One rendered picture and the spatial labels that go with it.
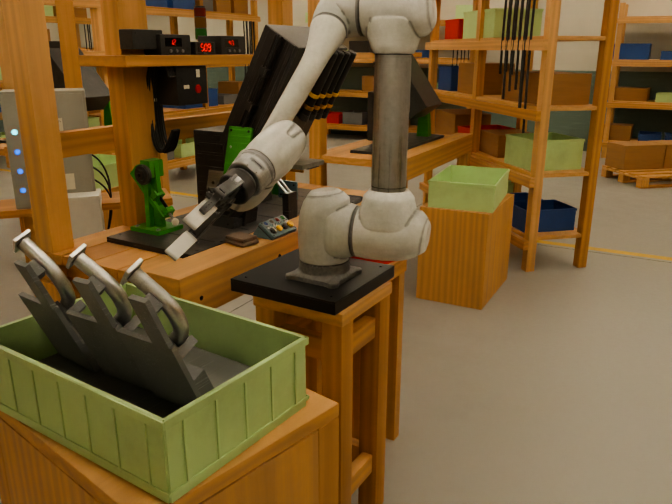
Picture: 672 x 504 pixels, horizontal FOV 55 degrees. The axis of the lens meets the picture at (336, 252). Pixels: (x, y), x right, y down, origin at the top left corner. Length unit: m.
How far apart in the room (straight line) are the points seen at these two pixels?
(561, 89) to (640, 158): 4.07
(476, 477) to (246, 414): 1.49
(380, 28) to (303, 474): 1.12
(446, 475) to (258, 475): 1.36
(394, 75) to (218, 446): 1.05
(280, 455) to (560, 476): 1.55
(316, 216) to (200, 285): 0.45
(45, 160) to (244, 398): 1.34
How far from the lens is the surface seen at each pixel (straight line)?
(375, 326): 2.07
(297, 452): 1.46
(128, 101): 2.60
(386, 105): 1.79
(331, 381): 1.93
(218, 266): 2.11
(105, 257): 2.34
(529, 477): 2.71
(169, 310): 1.22
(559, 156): 4.96
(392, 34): 1.77
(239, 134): 2.57
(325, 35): 1.74
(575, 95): 4.96
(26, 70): 2.36
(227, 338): 1.58
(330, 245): 1.88
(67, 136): 2.54
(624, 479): 2.82
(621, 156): 8.76
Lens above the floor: 1.56
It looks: 18 degrees down
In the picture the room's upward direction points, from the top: straight up
